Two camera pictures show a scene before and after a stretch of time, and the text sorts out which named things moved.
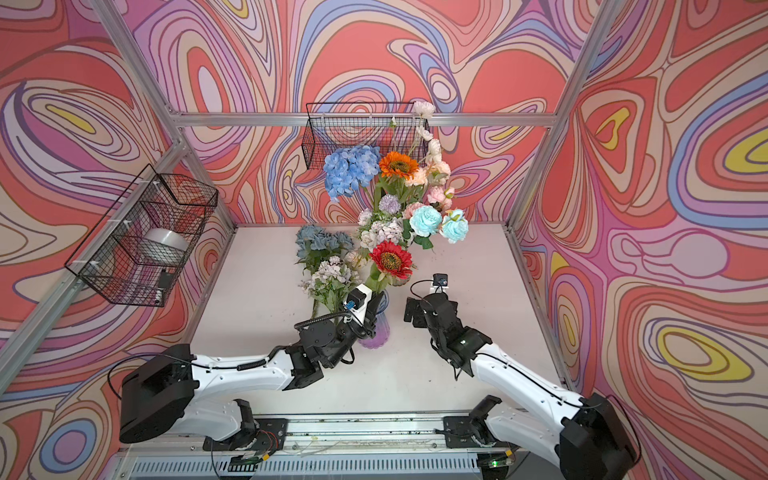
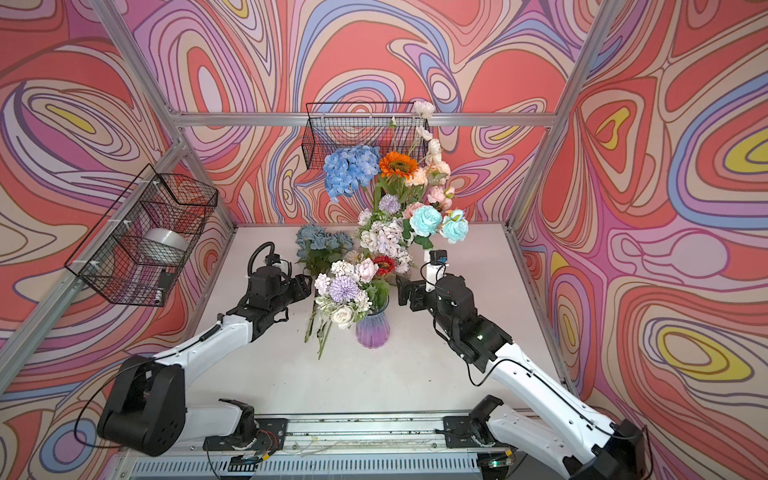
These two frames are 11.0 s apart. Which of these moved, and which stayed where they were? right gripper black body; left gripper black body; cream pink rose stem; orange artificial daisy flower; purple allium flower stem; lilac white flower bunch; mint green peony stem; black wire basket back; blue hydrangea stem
Moved: lilac white flower bunch; right gripper black body; left gripper black body
Stayed: purple allium flower stem; mint green peony stem; cream pink rose stem; orange artificial daisy flower; black wire basket back; blue hydrangea stem
